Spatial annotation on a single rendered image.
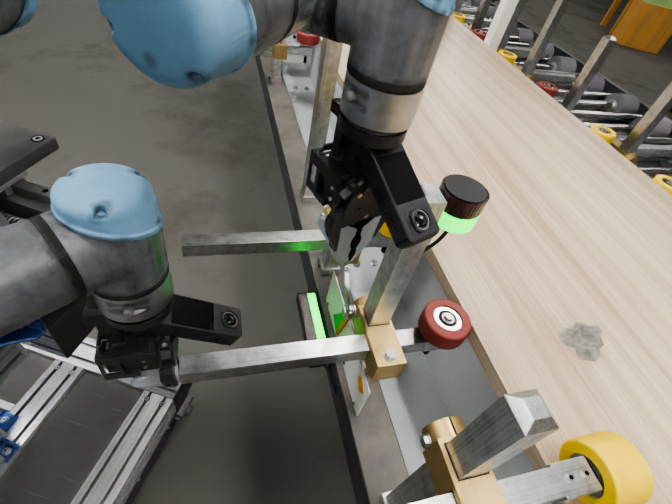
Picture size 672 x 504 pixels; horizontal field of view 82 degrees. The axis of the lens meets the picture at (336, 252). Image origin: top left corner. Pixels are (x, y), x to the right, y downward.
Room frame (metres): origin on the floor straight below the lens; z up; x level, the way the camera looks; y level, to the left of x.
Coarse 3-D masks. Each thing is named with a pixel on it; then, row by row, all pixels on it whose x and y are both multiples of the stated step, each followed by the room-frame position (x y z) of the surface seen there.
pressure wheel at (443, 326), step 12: (432, 300) 0.43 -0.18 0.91; (444, 300) 0.43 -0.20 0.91; (432, 312) 0.40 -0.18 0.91; (444, 312) 0.41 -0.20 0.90; (456, 312) 0.41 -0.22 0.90; (420, 324) 0.39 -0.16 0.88; (432, 324) 0.38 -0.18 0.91; (444, 324) 0.38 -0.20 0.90; (456, 324) 0.39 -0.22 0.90; (468, 324) 0.39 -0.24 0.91; (432, 336) 0.36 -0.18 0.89; (444, 336) 0.36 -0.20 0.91; (456, 336) 0.36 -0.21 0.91; (444, 348) 0.36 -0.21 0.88
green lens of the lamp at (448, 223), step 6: (444, 216) 0.39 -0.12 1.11; (450, 216) 0.38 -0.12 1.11; (438, 222) 0.39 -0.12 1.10; (444, 222) 0.38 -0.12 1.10; (450, 222) 0.38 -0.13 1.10; (456, 222) 0.38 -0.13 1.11; (462, 222) 0.38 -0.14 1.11; (468, 222) 0.38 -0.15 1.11; (474, 222) 0.39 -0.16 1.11; (444, 228) 0.38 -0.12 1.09; (450, 228) 0.38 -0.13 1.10; (456, 228) 0.38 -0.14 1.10; (462, 228) 0.38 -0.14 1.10; (468, 228) 0.39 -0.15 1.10
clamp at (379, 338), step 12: (360, 300) 0.42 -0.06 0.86; (360, 312) 0.39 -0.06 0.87; (360, 324) 0.38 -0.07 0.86; (384, 324) 0.38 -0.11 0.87; (372, 336) 0.35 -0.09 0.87; (384, 336) 0.36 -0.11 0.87; (396, 336) 0.36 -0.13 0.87; (372, 348) 0.33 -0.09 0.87; (384, 348) 0.33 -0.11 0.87; (396, 348) 0.34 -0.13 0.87; (372, 360) 0.32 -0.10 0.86; (384, 360) 0.31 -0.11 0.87; (396, 360) 0.32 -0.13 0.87; (372, 372) 0.30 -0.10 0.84; (384, 372) 0.31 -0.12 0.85; (396, 372) 0.32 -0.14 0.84
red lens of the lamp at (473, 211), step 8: (440, 184) 0.42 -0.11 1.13; (448, 192) 0.40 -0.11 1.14; (488, 192) 0.42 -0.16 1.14; (448, 200) 0.39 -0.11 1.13; (456, 200) 0.38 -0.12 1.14; (488, 200) 0.40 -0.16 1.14; (448, 208) 0.39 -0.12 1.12; (456, 208) 0.38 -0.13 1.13; (464, 208) 0.38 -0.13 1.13; (472, 208) 0.38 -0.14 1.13; (480, 208) 0.39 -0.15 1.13; (456, 216) 0.38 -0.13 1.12; (464, 216) 0.38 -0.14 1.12; (472, 216) 0.39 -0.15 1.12
